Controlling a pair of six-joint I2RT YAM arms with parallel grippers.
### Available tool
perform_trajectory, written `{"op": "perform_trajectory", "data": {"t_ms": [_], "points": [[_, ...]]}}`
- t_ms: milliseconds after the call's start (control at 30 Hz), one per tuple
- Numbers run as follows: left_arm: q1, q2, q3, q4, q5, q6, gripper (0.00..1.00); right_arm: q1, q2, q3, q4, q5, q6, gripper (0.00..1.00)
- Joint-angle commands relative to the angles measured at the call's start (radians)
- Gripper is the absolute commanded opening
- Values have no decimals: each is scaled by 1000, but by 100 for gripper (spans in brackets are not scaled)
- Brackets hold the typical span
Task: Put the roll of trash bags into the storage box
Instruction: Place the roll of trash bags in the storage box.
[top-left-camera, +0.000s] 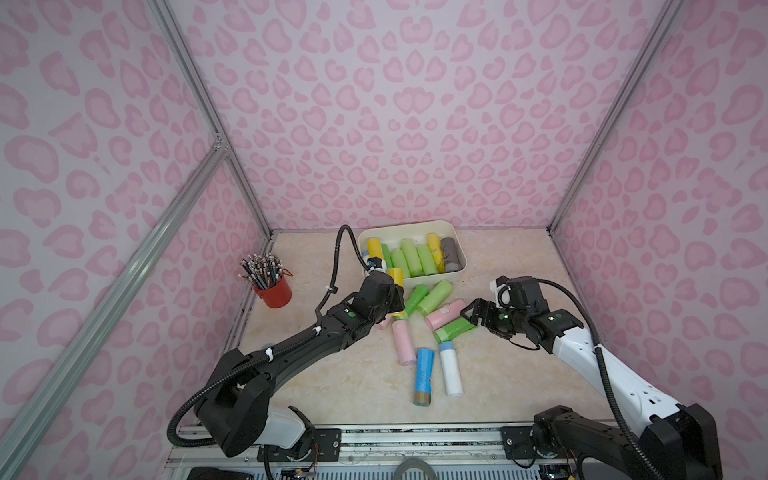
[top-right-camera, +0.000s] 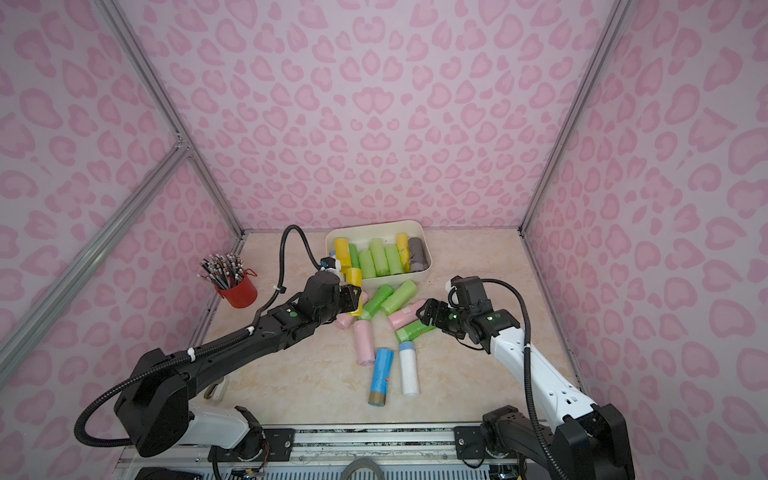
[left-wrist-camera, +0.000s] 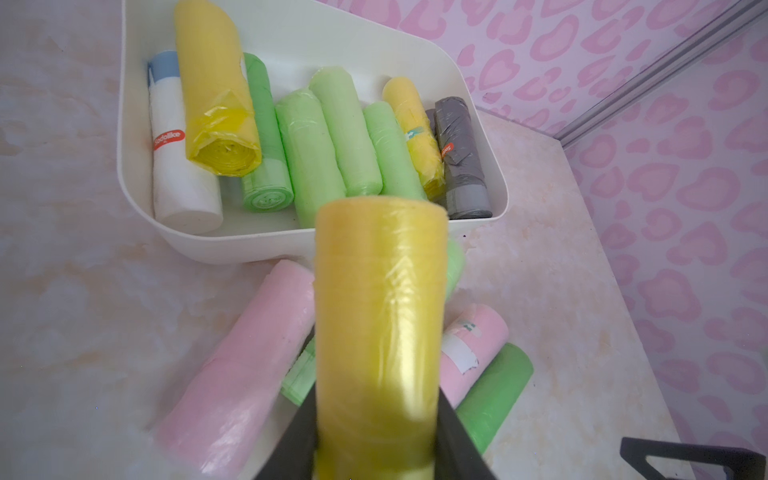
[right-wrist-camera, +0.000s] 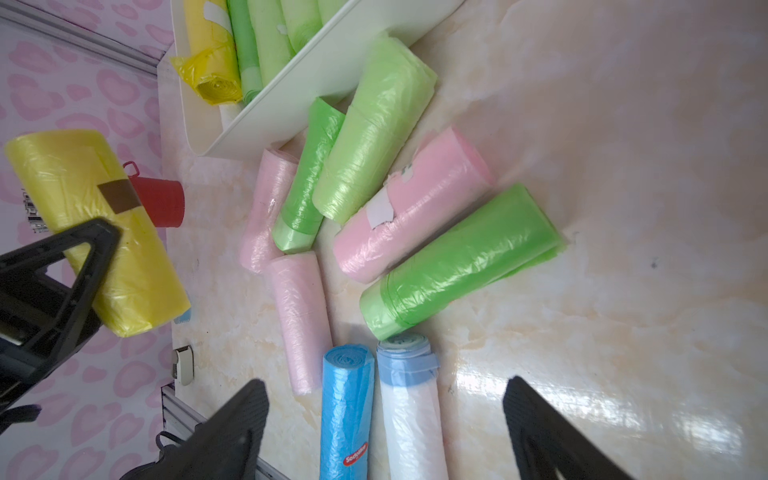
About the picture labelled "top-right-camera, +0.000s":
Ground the pink roll with label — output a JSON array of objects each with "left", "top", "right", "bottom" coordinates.
[{"left": 388, "top": 299, "right": 426, "bottom": 331}]

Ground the grey roll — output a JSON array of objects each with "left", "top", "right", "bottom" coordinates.
[{"left": 408, "top": 237, "right": 429, "bottom": 273}]

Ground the light green roll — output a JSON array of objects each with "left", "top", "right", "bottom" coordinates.
[
  {"left": 381, "top": 280, "right": 418, "bottom": 316},
  {"left": 369, "top": 238, "right": 390, "bottom": 277}
]

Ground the white roll blue cap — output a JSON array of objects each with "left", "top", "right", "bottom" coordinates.
[{"left": 399, "top": 341, "right": 420, "bottom": 397}]

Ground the yellow roll with label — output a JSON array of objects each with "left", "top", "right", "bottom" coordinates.
[{"left": 396, "top": 233, "right": 411, "bottom": 273}]

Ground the dark green roll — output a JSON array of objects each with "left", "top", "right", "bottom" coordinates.
[{"left": 349, "top": 243, "right": 361, "bottom": 269}]

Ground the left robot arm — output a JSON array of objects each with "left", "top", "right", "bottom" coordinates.
[{"left": 73, "top": 270, "right": 362, "bottom": 457}]

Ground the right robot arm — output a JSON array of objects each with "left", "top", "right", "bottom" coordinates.
[{"left": 416, "top": 276, "right": 636, "bottom": 479}]

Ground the white plastic storage box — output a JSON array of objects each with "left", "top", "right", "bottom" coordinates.
[{"left": 325, "top": 220, "right": 432, "bottom": 293}]

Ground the red pen holder cup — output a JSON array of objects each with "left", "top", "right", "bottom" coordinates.
[{"left": 215, "top": 269, "right": 258, "bottom": 309}]

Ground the bundle of pens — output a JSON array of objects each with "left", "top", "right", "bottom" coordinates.
[{"left": 200, "top": 253, "right": 245, "bottom": 291}]

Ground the small white stapler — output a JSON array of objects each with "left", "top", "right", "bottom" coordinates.
[{"left": 203, "top": 376, "right": 229, "bottom": 403}]

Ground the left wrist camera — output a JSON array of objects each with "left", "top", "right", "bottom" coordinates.
[{"left": 319, "top": 256, "right": 339, "bottom": 272}]

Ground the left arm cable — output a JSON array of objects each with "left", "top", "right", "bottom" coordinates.
[{"left": 251, "top": 224, "right": 322, "bottom": 328}]

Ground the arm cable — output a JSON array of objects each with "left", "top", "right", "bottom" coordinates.
[
  {"left": 251, "top": 224, "right": 322, "bottom": 328},
  {"left": 479, "top": 278, "right": 568, "bottom": 480}
]

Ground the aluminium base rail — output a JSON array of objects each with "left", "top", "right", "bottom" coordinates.
[{"left": 110, "top": 419, "right": 637, "bottom": 480}]

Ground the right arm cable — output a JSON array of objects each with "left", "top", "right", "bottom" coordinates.
[{"left": 479, "top": 278, "right": 568, "bottom": 480}]

